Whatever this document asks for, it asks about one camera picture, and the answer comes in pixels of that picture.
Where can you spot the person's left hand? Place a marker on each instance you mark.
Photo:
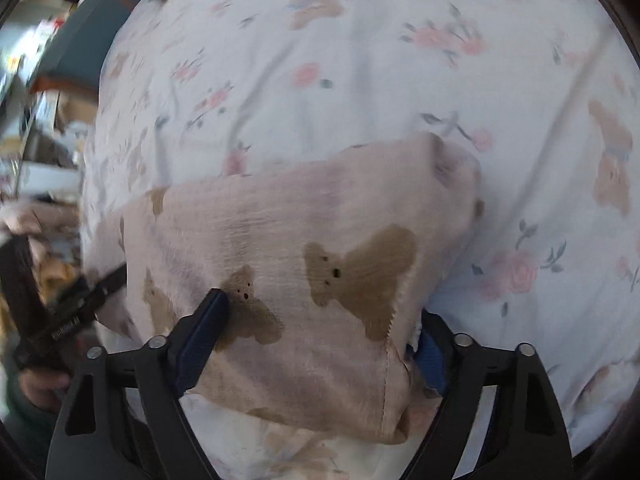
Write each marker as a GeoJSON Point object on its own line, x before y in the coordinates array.
{"type": "Point", "coordinates": [42, 387]}

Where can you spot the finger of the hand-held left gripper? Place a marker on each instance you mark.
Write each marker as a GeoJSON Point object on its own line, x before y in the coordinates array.
{"type": "Point", "coordinates": [102, 287]}

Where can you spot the pink bear print pants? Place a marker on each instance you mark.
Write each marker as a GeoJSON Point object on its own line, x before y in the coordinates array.
{"type": "Point", "coordinates": [300, 210]}

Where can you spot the white floral bed sheet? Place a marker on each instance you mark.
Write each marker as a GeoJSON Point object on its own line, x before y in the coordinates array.
{"type": "Point", "coordinates": [375, 60]}

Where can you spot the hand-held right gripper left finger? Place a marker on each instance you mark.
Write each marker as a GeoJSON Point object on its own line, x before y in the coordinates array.
{"type": "Point", "coordinates": [200, 340]}

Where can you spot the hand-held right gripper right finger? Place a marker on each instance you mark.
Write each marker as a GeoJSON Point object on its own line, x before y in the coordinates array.
{"type": "Point", "coordinates": [430, 365]}

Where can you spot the teal bed board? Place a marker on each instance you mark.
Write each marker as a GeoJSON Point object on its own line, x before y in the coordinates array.
{"type": "Point", "coordinates": [90, 45]}

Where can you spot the pink cloth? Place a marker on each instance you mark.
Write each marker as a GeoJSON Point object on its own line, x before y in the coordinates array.
{"type": "Point", "coordinates": [35, 220]}

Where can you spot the person's left forearm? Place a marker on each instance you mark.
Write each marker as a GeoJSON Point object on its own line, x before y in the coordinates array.
{"type": "Point", "coordinates": [25, 430]}

